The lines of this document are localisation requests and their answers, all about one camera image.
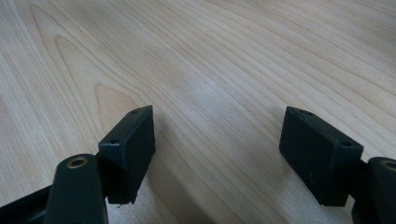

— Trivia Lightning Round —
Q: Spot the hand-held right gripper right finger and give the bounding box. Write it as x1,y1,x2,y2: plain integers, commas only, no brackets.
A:
278,105,364,207

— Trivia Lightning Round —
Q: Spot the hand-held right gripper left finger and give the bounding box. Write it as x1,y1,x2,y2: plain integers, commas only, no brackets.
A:
97,105,157,205

